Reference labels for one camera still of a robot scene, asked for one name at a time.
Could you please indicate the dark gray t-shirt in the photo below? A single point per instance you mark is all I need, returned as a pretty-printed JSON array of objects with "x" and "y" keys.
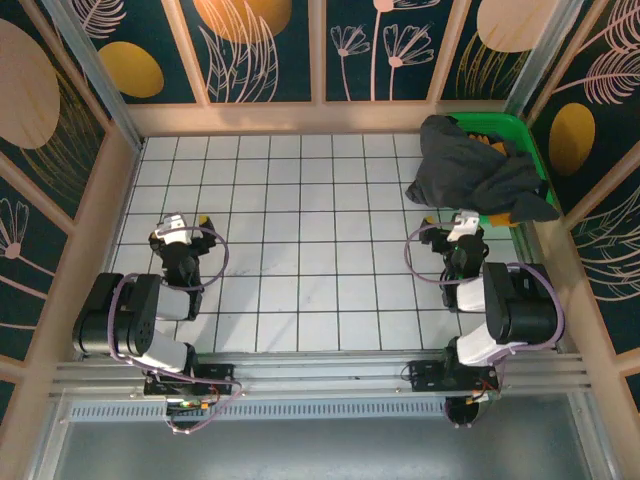
[{"x": 470, "y": 170}]

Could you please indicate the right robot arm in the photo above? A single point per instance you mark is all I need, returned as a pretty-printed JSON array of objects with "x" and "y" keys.
[{"x": 520, "y": 310}]

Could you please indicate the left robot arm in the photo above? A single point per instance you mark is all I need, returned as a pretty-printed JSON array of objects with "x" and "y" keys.
[{"x": 145, "y": 310}]

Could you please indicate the mustard yellow t-shirt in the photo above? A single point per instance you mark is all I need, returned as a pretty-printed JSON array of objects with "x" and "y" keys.
[{"x": 500, "y": 220}]

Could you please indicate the green plastic basket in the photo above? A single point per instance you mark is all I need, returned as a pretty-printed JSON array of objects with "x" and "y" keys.
[{"x": 515, "y": 127}]

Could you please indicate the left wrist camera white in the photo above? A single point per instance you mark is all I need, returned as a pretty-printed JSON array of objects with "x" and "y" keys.
[{"x": 171, "y": 229}]

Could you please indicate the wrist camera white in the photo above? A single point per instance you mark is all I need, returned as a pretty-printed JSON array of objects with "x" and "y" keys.
[
  {"x": 171, "y": 229},
  {"x": 463, "y": 226}
]

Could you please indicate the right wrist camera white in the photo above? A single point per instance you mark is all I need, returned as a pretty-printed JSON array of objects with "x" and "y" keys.
[{"x": 463, "y": 226}]

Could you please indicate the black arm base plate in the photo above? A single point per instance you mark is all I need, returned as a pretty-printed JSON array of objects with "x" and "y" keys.
[
  {"x": 210, "y": 375},
  {"x": 430, "y": 375}
]

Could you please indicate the aluminium mounting rail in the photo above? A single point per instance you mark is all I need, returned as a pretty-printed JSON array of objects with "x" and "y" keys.
[{"x": 320, "y": 372}]

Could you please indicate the aluminium frame post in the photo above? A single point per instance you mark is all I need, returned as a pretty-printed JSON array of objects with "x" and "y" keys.
[
  {"x": 542, "y": 55},
  {"x": 95, "y": 75}
]

